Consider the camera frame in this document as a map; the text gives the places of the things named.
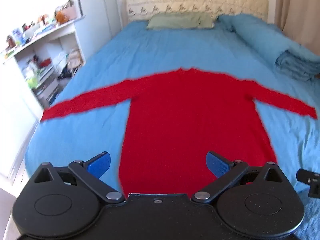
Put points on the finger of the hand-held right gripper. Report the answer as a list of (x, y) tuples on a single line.
[(308, 180)]

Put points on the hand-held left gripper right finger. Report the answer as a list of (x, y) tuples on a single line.
[(217, 164)]

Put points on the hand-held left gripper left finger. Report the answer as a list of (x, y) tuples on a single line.
[(100, 163)]

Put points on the red sweater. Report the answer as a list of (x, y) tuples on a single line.
[(192, 120)]

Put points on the white shelf unit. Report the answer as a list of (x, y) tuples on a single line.
[(42, 62)]

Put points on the blue bed sheet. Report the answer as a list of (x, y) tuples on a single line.
[(150, 55)]

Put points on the folded blue duvet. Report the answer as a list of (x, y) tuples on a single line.
[(260, 37)]

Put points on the green pillow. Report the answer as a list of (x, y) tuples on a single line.
[(178, 20)]

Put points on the orange plush toy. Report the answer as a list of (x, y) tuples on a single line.
[(61, 17)]

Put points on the cream quilted headboard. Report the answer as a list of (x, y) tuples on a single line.
[(195, 1)]

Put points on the beige curtain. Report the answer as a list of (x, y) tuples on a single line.
[(297, 7)]

